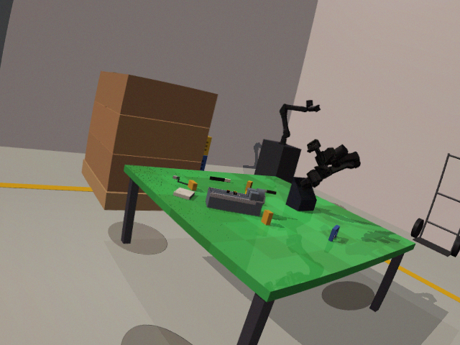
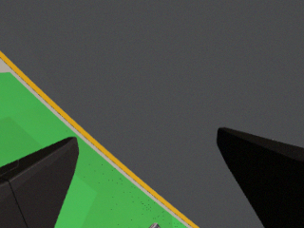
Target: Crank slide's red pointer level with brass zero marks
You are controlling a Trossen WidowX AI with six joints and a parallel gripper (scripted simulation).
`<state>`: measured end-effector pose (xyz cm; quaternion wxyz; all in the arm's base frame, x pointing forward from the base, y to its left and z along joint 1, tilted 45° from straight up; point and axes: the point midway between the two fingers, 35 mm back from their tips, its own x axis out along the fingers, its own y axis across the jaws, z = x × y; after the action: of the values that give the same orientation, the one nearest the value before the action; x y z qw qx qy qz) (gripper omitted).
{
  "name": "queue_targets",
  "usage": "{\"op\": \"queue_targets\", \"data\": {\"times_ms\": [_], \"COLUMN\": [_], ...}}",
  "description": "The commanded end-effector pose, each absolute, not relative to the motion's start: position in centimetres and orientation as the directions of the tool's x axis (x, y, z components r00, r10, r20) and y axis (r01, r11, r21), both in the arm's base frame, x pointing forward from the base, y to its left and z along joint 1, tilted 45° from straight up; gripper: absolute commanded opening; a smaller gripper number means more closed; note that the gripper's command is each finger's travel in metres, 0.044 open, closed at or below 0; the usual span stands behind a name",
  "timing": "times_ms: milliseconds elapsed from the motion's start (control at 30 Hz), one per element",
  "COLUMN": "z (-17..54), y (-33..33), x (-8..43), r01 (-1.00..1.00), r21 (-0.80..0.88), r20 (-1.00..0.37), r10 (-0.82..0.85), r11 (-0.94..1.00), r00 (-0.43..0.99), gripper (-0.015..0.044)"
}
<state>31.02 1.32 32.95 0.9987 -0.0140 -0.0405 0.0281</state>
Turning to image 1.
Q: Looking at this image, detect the orange block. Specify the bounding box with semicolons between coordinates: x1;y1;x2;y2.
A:
245;180;253;191
261;210;273;225
188;180;197;191

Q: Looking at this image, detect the beige flat rectangular block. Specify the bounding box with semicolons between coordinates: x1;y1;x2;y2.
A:
173;188;195;200

